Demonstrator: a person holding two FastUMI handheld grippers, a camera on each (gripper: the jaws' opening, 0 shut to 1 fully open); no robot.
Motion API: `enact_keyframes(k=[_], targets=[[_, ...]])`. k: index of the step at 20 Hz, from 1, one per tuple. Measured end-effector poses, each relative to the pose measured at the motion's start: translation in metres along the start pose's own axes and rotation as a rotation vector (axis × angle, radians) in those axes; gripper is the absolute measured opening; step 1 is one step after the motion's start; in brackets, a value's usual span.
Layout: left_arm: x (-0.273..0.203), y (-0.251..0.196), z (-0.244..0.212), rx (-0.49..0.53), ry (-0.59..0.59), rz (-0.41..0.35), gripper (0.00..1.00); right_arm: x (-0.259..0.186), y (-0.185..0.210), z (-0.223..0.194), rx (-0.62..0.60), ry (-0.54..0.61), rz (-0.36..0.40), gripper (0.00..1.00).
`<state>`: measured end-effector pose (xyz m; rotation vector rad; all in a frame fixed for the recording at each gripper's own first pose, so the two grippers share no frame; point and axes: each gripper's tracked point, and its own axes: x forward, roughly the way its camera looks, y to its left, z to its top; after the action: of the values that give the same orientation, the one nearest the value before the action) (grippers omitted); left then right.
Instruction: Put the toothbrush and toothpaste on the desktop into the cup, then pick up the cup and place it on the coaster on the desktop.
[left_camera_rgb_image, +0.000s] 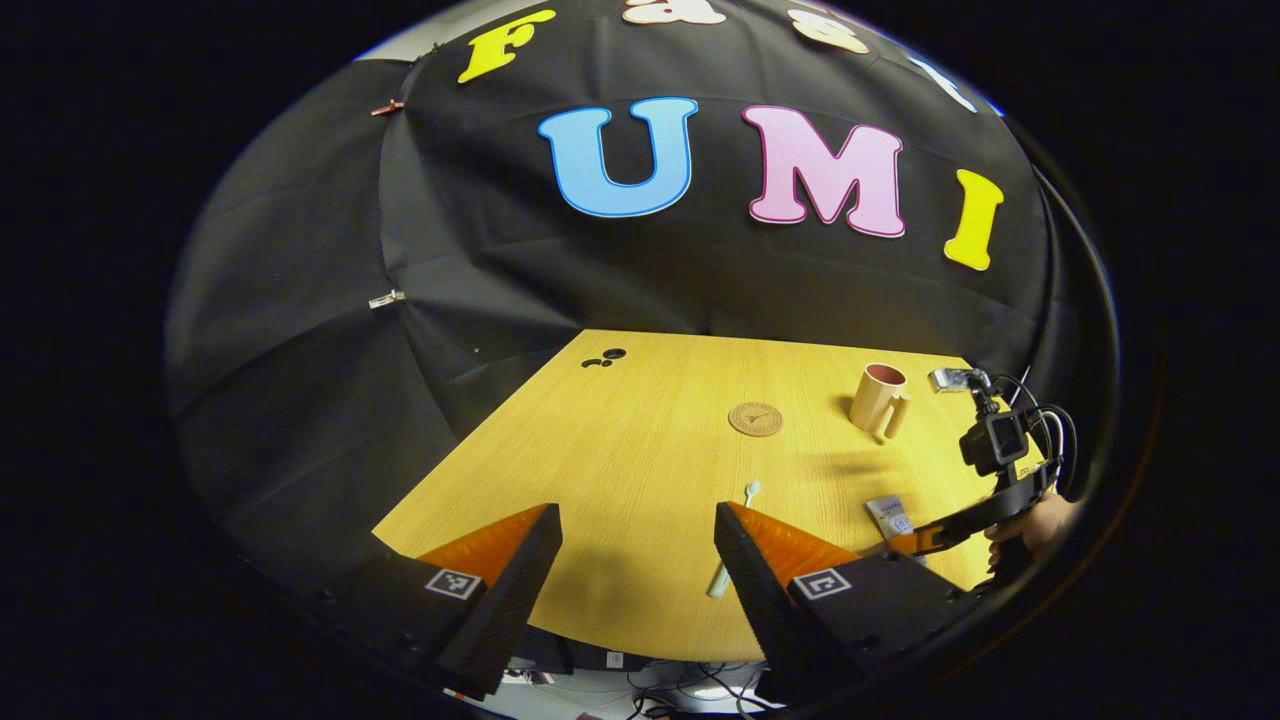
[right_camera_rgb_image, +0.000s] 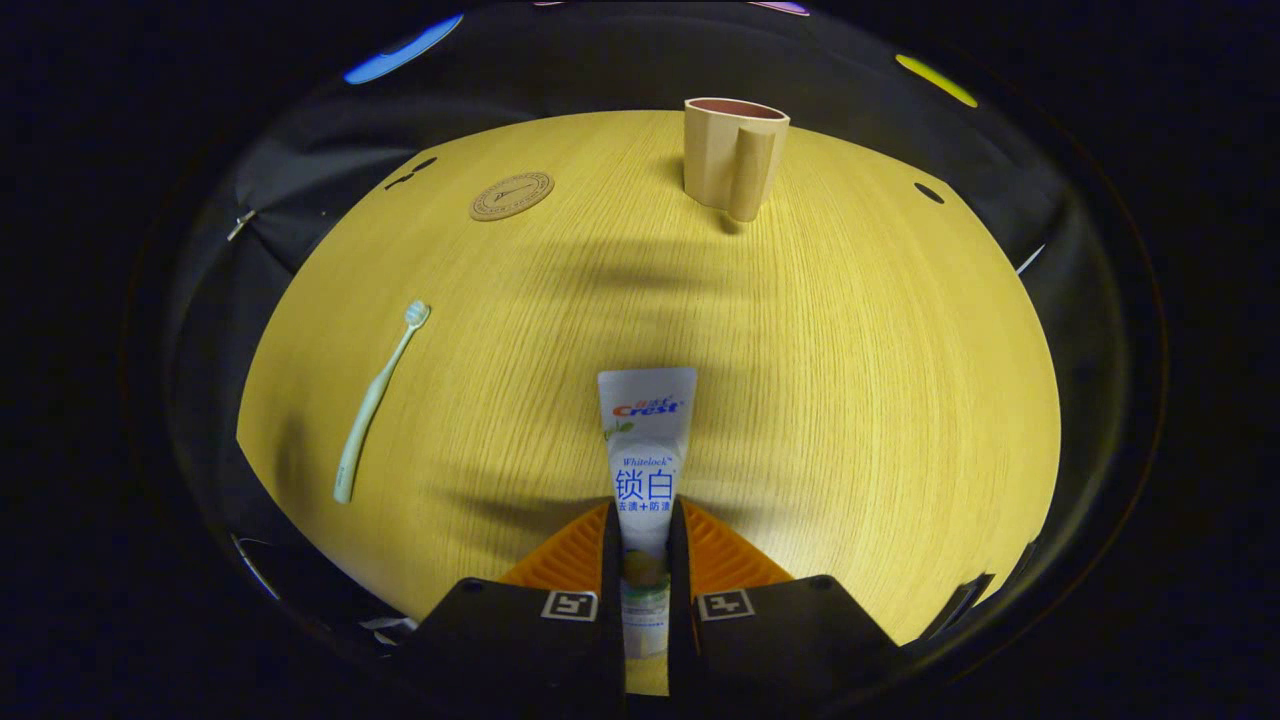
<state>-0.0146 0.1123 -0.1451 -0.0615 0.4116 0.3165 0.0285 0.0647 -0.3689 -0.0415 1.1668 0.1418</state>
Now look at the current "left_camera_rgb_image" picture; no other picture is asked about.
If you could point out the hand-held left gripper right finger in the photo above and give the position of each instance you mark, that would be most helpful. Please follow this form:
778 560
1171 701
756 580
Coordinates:
760 610

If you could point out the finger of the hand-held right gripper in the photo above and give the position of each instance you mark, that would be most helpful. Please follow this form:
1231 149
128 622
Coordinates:
925 540

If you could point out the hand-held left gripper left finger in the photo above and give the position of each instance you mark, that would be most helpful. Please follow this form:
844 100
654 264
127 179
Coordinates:
515 600

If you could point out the white toothpaste tube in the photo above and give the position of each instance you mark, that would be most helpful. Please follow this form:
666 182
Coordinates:
890 516

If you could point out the white toothbrush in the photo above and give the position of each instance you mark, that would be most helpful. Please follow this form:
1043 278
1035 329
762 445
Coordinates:
728 545

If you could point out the beige cup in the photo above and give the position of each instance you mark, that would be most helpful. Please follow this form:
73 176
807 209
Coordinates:
872 405

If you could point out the round brown coaster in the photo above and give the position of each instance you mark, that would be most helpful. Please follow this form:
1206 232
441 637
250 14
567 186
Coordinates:
755 419

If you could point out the wooden desktop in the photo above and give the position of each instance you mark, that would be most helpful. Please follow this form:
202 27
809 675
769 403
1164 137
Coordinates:
620 470

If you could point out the white cloth clip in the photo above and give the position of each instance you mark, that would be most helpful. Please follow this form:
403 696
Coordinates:
386 299

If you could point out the black backdrop cloth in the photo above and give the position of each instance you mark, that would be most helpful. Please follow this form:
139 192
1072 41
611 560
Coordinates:
500 270

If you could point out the red cloth clip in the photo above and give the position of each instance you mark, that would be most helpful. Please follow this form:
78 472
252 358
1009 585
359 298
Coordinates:
387 107

